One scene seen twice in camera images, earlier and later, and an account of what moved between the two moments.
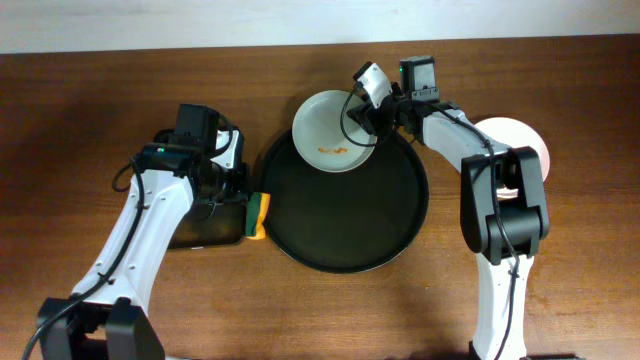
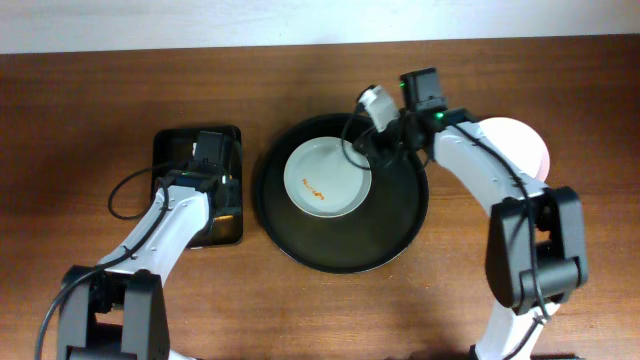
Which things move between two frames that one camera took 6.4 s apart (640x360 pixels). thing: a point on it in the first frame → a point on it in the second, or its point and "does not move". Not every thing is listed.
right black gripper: [364, 118] → [382, 145]
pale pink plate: [511, 133] does not move
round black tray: [355, 221] does not move
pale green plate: [326, 137] → [321, 181]
